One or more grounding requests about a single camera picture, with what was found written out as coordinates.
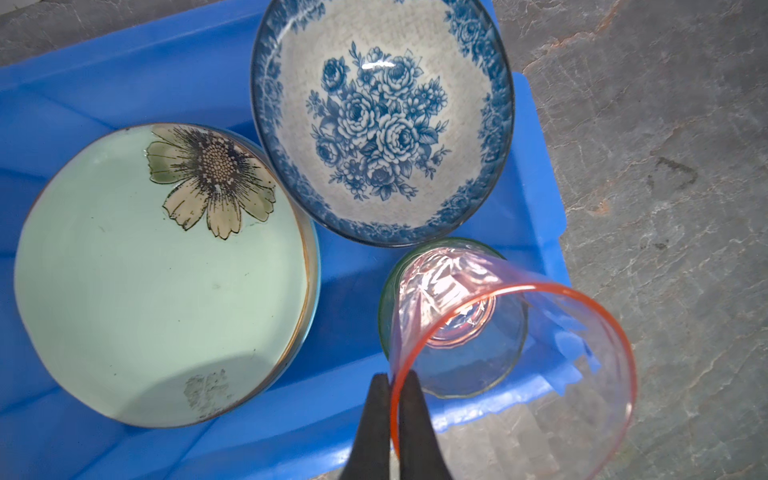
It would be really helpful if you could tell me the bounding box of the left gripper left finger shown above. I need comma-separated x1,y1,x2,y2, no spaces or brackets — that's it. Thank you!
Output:
340,373,391,480

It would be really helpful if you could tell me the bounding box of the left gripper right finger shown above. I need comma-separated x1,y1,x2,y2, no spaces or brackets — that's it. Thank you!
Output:
398,371,452,480

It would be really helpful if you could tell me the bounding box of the pink transparent cup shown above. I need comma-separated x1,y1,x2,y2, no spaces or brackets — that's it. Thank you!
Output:
378,238,637,479

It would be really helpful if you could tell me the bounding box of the green transparent cup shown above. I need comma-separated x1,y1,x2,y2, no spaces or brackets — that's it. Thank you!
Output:
378,238,529,399

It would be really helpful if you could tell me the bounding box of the light green flower plate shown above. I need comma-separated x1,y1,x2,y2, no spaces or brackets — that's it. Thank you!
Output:
13,123,320,428

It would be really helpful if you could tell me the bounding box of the dark rimmed bottom bowl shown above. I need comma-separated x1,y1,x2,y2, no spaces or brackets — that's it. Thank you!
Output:
250,1,515,247

